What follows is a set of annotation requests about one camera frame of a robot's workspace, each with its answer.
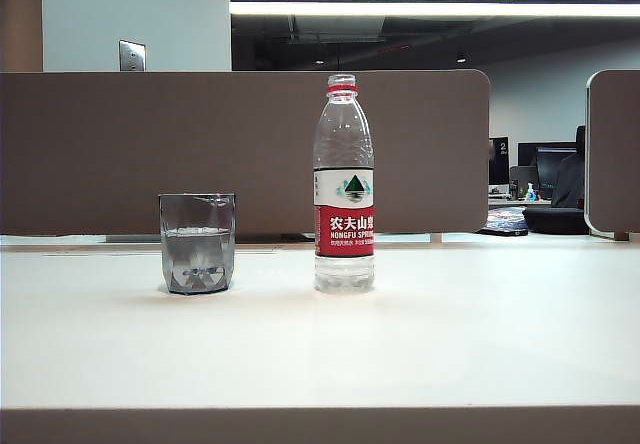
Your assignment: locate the metal wall outlet plate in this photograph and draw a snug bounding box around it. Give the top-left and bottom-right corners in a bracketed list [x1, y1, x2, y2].
[118, 38, 148, 72]

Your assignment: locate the clear red-label water bottle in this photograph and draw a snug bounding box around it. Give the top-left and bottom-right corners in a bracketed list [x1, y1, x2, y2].
[312, 73, 377, 294]

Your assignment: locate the wide brown desk partition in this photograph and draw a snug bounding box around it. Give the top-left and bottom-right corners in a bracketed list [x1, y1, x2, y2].
[0, 68, 492, 238]

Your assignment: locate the black round cushion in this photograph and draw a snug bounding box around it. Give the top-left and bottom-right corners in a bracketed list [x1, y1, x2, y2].
[522, 206, 590, 236]

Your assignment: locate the narrow brown desk partition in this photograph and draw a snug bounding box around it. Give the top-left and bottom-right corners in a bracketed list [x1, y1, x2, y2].
[583, 68, 640, 241]

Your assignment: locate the blue red patterned cushion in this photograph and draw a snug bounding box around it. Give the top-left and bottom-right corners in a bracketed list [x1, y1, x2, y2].
[474, 207, 530, 237]

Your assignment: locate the black computer monitor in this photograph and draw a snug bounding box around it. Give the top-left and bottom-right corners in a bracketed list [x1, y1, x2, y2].
[517, 141, 581, 200]

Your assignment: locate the grey faceted glass cup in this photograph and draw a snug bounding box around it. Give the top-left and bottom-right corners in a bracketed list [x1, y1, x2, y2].
[158, 191, 237, 296]

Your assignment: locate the dark sign with numeral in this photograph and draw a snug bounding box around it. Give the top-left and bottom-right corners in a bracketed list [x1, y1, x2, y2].
[489, 137, 510, 185]

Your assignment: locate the white ceiling light strip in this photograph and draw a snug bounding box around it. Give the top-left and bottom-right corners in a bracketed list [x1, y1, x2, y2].
[229, 1, 640, 18]

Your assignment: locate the seated person in dark clothes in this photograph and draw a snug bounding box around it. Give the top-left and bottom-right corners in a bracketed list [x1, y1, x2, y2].
[549, 124, 587, 209]

